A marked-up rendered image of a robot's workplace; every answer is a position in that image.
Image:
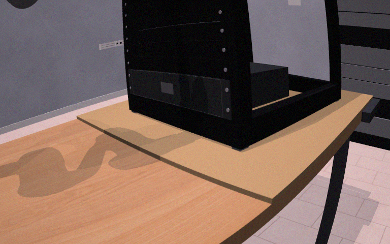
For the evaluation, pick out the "tan wooden board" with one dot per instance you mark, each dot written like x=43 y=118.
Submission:
x=264 y=171

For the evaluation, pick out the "black metal rack frame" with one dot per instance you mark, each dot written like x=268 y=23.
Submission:
x=196 y=76

